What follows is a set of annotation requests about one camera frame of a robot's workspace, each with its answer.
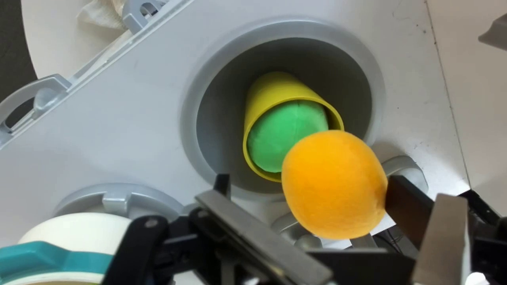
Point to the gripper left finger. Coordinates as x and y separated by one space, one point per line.
253 232

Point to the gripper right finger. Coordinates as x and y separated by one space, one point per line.
440 243

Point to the yellow plush ball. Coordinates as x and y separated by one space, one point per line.
333 185

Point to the yellow bowl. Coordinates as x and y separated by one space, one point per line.
274 90

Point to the white toy kitchen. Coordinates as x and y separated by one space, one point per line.
120 132

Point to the smooth green plush ball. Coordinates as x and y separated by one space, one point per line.
279 136

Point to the white crumpled cloth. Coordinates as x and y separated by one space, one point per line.
100 14

